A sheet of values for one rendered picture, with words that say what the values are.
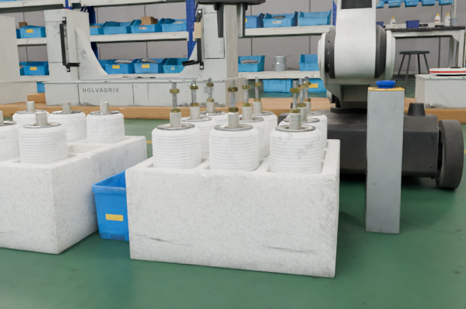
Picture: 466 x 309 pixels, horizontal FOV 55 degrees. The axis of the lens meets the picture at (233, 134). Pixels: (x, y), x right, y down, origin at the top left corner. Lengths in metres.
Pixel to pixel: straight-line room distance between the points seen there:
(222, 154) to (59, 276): 0.37
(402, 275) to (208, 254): 0.35
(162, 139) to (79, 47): 2.90
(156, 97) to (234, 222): 2.46
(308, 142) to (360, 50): 0.48
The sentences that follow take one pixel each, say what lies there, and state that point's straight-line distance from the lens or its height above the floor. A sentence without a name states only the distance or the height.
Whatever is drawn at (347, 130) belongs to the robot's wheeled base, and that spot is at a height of 0.17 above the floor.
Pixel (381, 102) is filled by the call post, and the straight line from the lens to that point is 0.99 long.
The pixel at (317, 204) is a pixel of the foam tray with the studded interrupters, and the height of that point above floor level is 0.13.
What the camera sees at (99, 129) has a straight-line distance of 1.19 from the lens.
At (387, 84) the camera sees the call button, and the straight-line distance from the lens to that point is 1.00.
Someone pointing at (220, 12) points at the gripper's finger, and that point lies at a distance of 0.84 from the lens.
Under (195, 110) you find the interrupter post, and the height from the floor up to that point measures 0.27.
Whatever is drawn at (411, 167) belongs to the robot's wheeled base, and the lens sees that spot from 1.37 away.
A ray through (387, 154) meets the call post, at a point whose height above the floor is 0.18.
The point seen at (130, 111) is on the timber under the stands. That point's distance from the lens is 3.24.
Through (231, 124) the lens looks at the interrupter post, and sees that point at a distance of 0.85.
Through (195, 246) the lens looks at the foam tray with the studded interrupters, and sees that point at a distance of 0.87.
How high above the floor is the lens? 0.37
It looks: 9 degrees down
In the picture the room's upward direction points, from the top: 1 degrees counter-clockwise
